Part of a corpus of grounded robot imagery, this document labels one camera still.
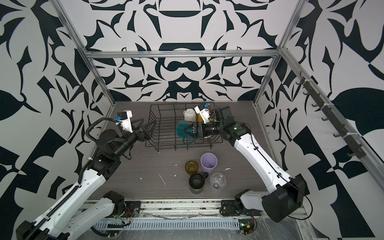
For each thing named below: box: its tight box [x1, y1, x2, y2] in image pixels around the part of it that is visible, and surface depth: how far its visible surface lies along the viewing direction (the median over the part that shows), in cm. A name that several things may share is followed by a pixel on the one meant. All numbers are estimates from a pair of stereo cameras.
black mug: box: [189, 172, 209, 190], surface depth 79 cm
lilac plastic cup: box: [200, 152, 218, 175], surface depth 81 cm
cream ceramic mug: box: [183, 108, 197, 122], surface depth 98 cm
